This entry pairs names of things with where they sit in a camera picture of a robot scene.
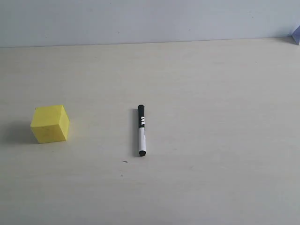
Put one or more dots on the blue white object at edge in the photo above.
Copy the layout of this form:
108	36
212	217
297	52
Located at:
296	35

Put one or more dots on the black and white marker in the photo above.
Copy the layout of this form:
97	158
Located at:
141	130

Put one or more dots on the yellow foam cube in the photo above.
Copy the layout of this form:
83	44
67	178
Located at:
50	124

